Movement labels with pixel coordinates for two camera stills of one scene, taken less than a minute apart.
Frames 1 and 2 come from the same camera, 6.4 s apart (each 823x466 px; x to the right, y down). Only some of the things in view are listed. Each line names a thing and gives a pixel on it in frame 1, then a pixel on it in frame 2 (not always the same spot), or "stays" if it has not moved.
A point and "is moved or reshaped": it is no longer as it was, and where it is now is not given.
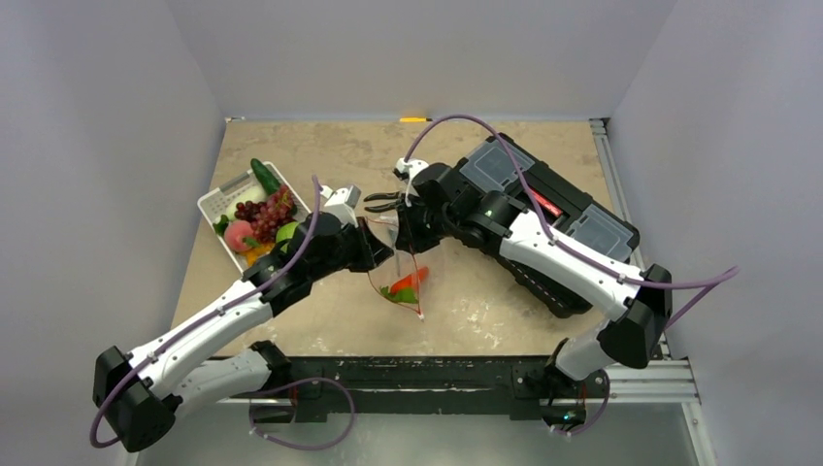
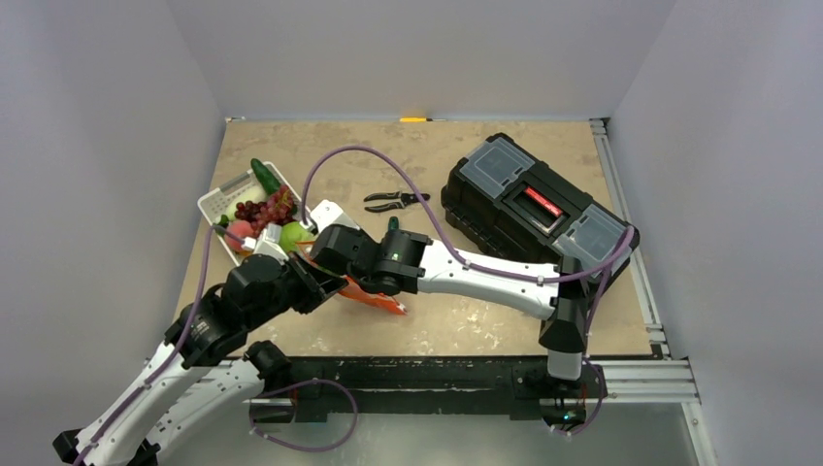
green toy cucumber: (267, 180) stays
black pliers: (378, 208) stays
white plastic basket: (213, 204) stays
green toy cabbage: (285, 232) stays
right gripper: (404, 210) to (318, 250)
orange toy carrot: (405, 289) is moved or reshaped
